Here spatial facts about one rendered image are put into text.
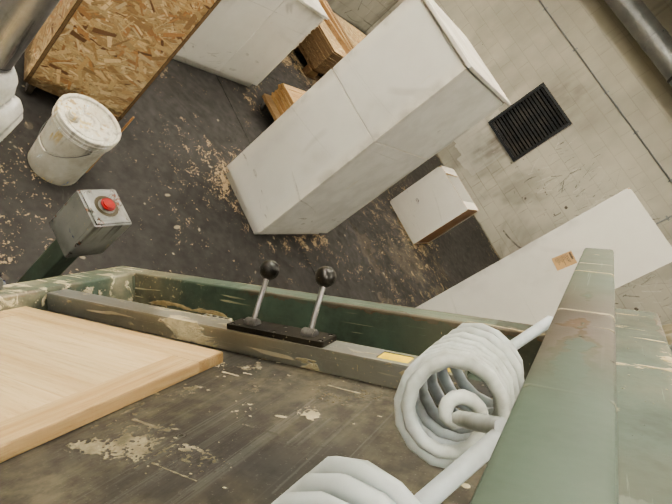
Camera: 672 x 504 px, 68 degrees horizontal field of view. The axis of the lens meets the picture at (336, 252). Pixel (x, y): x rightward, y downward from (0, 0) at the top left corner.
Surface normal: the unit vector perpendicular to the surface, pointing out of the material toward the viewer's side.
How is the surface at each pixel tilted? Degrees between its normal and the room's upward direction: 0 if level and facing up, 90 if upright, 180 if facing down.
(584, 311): 55
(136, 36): 90
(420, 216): 90
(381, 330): 90
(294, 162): 90
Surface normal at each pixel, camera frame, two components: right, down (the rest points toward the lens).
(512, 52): -0.52, 0.04
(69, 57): 0.28, 0.84
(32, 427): 0.02, -0.99
